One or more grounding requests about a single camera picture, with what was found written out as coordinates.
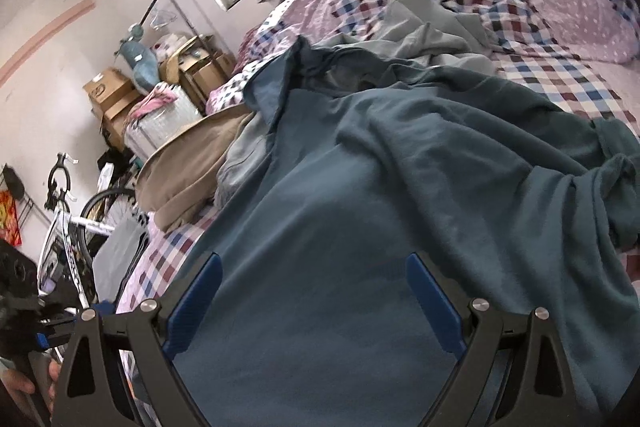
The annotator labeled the teal blue shirt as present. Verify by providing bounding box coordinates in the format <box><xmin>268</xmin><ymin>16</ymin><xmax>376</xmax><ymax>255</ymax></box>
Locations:
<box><xmin>169</xmin><ymin>36</ymin><xmax>640</xmax><ymax>427</ymax></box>

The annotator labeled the black clothes rack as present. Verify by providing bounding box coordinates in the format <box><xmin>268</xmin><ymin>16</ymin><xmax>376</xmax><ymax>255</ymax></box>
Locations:
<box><xmin>139</xmin><ymin>0</ymin><xmax>200</xmax><ymax>37</ymax></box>

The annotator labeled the person left hand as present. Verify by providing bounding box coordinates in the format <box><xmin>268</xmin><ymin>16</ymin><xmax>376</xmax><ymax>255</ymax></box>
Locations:
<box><xmin>1</xmin><ymin>359</ymin><xmax>61</xmax><ymax>416</ymax></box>

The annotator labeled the folded dark grey garment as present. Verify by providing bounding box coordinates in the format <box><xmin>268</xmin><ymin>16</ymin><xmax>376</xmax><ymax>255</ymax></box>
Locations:
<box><xmin>92</xmin><ymin>215</ymin><xmax>150</xmax><ymax>303</ymax></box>

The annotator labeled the white bicycle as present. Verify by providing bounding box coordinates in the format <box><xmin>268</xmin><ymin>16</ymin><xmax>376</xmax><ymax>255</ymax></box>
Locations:
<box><xmin>37</xmin><ymin>153</ymin><xmax>137</xmax><ymax>307</ymax></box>

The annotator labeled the beige khaki garment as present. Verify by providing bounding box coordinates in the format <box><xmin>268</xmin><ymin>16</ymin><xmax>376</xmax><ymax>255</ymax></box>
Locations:
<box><xmin>136</xmin><ymin>104</ymin><xmax>253</xmax><ymax>233</ymax></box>

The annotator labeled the white storage basket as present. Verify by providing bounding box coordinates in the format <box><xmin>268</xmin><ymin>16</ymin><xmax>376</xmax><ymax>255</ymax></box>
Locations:
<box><xmin>124</xmin><ymin>86</ymin><xmax>202</xmax><ymax>161</ymax></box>

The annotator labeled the blue plush toy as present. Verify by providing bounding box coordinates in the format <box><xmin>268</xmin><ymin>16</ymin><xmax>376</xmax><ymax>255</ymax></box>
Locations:
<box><xmin>117</xmin><ymin>39</ymin><xmax>160</xmax><ymax>95</ymax></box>

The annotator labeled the cardboard boxes pile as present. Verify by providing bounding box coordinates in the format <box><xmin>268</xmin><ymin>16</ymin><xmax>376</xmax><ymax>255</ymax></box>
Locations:
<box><xmin>84</xmin><ymin>32</ymin><xmax>236</xmax><ymax>150</ymax></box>

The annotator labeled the plaid checkered bed sheet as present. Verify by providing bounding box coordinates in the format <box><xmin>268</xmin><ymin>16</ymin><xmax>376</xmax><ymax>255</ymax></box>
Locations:
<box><xmin>114</xmin><ymin>51</ymin><xmax>640</xmax><ymax>427</ymax></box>

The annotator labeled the grey green sweatshirt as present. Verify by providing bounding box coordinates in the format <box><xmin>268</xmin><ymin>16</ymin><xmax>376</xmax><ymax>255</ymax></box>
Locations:
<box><xmin>213</xmin><ymin>0</ymin><xmax>497</xmax><ymax>210</ymax></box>

